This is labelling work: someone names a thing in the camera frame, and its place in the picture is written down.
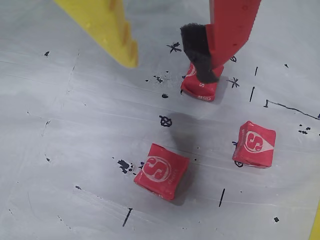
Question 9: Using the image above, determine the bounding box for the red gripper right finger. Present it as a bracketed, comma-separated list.
[179, 0, 263, 84]

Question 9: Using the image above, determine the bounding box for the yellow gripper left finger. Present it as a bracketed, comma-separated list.
[53, 0, 139, 69]

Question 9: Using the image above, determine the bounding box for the red cherry Starburst candy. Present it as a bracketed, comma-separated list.
[180, 62, 225, 103]
[133, 143, 190, 201]
[231, 120, 277, 169]

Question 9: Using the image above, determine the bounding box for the yellow three-compartment box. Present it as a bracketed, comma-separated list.
[309, 197, 320, 240]

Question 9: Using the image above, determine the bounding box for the white plastic table cover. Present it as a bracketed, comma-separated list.
[0, 0, 320, 240]

